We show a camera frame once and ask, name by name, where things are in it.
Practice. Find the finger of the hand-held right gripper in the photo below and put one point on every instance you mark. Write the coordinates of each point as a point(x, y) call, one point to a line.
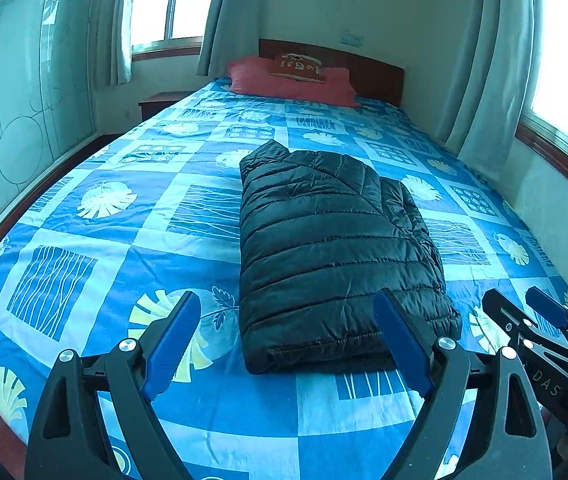
point(546, 307)
point(506, 315)

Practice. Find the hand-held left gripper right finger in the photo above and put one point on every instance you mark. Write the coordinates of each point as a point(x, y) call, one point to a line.
point(404, 345)

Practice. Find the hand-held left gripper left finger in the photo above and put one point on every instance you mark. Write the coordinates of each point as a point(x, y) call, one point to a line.
point(174, 345)

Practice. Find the black puffer jacket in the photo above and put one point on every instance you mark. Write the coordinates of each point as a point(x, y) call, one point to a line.
point(334, 250)

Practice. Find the blue patterned bed sheet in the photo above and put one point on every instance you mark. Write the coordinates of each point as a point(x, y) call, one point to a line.
point(139, 230)

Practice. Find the wooden nightstand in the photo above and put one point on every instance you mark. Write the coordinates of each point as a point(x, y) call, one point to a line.
point(159, 105)

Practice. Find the long grey curtain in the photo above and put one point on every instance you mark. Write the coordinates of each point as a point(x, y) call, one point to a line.
point(489, 70)

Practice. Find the wooden bed headboard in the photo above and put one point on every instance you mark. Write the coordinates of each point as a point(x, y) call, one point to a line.
point(379, 80)

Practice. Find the red pillow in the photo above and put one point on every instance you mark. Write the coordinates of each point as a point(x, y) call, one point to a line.
point(289, 90)

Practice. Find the glass door wardrobe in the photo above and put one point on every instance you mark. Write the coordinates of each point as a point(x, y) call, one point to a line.
point(19, 110)

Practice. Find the small brown printed cushion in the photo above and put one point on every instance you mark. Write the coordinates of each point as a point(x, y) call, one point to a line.
point(298, 66)

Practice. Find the white sheer curtain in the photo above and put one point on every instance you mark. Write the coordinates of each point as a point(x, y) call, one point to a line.
point(114, 25)

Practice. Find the small window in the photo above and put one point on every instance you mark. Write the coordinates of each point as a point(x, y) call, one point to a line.
point(174, 0)

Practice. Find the wall socket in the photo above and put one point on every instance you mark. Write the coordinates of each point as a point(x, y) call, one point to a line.
point(352, 38)

